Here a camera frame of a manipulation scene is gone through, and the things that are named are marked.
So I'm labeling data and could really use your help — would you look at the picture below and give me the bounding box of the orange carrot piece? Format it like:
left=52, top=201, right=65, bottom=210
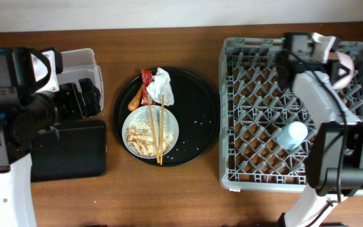
left=127, top=84, right=144, bottom=112

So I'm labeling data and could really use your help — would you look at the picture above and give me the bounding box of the red snack wrapper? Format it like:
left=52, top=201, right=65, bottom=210
left=141, top=70, right=155, bottom=105

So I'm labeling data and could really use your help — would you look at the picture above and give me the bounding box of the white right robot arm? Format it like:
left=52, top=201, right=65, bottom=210
left=277, top=49, right=363, bottom=226

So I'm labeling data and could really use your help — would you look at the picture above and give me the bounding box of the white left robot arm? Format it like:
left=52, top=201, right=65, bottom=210
left=0, top=78, right=103, bottom=226

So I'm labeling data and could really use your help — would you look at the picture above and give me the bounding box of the round black tray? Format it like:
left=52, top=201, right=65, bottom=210
left=112, top=67, right=220, bottom=167

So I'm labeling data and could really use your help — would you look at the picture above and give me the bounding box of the grey dishwasher rack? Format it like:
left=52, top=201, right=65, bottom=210
left=219, top=38, right=363, bottom=193

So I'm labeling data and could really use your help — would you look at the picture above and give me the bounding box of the crumpled white napkin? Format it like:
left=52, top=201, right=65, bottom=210
left=147, top=67, right=175, bottom=106

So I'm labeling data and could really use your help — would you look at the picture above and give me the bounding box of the black rectangular bin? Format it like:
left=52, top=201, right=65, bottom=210
left=31, top=120, right=107, bottom=182

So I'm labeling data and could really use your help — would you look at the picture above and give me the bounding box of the grey plate with food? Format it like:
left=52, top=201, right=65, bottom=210
left=121, top=105, right=179, bottom=159

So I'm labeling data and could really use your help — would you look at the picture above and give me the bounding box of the light blue plastic cup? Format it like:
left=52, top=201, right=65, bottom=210
left=275, top=121, right=308, bottom=150

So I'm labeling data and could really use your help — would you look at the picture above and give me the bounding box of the pink bowl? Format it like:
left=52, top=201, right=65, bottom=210
left=328, top=52, right=355, bottom=90

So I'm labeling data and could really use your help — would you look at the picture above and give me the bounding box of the clear plastic bin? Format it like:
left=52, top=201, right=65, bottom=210
left=57, top=48, right=104, bottom=110

